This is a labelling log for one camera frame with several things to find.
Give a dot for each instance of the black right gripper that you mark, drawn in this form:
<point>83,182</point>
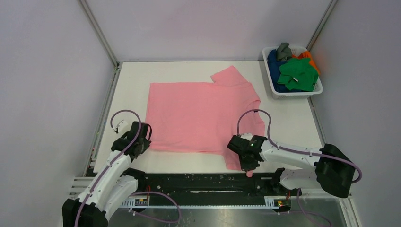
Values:
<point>248,161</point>

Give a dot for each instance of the pink t shirt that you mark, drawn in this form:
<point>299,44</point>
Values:
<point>202,117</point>

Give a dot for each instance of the grey t shirt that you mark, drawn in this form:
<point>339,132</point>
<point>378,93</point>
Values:
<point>283,52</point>

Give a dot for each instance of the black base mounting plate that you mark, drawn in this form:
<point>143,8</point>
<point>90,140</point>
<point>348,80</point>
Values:
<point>260,184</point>

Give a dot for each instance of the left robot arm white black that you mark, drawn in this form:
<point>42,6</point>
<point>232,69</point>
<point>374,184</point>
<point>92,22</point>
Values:
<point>113,184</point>

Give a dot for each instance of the white slotted cable duct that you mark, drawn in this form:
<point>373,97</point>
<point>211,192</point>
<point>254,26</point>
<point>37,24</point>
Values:
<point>203,201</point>

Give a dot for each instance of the orange t shirt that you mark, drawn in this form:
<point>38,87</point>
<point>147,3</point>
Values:
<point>307,54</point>

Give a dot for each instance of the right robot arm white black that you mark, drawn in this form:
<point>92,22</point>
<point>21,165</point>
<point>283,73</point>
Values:
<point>324,168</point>

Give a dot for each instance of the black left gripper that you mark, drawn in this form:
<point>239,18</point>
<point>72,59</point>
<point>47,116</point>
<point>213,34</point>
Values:
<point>143,135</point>

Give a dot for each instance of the blue t shirt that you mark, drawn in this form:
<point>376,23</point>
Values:
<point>274,65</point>

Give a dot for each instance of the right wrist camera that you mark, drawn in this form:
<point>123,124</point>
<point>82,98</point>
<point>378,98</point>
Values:
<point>247,136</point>

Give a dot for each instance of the green t shirt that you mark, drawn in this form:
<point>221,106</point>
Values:
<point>298,74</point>

